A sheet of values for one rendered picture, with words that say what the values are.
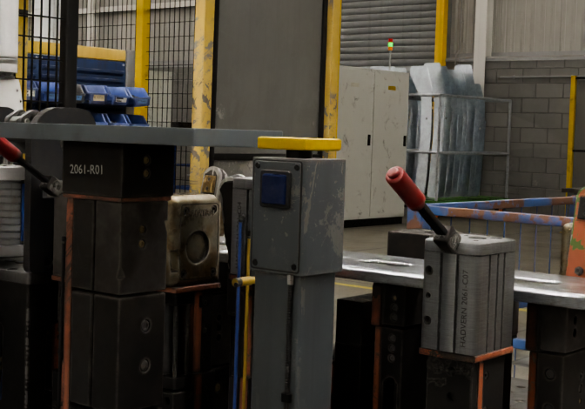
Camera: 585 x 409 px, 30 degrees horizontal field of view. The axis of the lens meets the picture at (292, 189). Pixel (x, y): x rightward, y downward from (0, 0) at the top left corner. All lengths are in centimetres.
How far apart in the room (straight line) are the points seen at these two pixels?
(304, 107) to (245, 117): 43
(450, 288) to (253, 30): 387
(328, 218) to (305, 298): 8
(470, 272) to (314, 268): 17
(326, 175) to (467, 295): 20
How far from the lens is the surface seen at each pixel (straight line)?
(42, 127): 125
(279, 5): 509
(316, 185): 104
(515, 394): 207
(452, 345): 114
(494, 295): 115
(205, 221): 141
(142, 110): 635
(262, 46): 498
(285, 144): 105
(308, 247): 104
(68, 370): 129
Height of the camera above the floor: 116
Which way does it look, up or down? 3 degrees down
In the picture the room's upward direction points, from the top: 2 degrees clockwise
